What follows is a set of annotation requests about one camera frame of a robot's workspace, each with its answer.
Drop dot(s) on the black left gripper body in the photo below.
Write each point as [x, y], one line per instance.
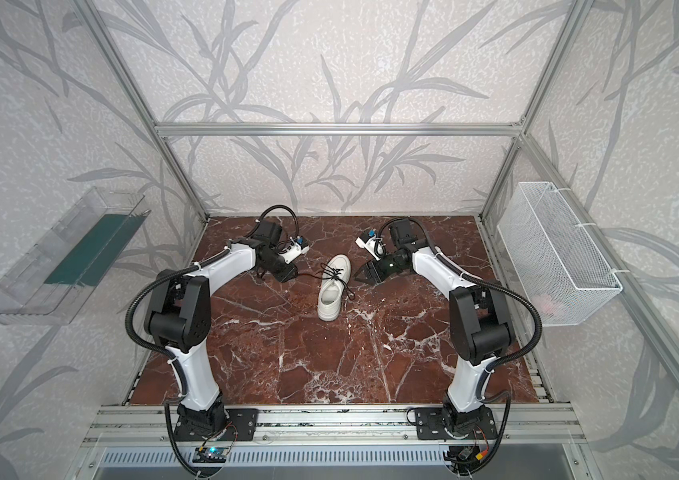
[285, 268]

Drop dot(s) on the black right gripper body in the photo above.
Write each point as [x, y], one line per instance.
[379, 268]

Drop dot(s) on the white sneaker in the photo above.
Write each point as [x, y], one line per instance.
[330, 297]

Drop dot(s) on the black shoelace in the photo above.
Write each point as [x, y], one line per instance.
[330, 273]

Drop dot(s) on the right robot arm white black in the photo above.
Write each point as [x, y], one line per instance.
[480, 327]

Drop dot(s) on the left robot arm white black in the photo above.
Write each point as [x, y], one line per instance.
[171, 316]

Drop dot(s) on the pink item in basket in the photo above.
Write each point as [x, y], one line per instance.
[547, 305]

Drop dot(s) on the left green circuit board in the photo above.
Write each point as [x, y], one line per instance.
[211, 454]

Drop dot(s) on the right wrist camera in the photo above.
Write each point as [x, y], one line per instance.
[369, 240]

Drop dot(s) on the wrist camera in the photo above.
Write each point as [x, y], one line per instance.
[369, 240]
[295, 247]

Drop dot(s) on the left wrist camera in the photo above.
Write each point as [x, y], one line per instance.
[295, 247]

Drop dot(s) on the aluminium frame crossbar back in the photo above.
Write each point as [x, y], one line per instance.
[175, 129]

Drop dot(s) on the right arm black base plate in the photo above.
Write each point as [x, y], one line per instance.
[440, 423]

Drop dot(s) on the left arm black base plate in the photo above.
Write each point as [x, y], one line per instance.
[237, 424]

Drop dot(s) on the white wire mesh basket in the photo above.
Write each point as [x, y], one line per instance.
[553, 253]

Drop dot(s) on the right circuit board with wires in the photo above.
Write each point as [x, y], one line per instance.
[468, 456]

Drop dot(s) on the clear plastic wall bin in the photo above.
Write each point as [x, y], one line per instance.
[50, 284]

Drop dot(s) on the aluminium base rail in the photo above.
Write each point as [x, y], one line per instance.
[302, 425]

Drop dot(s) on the aluminium frame post back left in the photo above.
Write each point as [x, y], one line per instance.
[92, 21]

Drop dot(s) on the aluminium frame post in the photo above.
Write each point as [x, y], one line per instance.
[576, 15]
[92, 21]

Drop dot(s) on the aluminium frame post back right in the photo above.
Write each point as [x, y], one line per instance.
[576, 15]

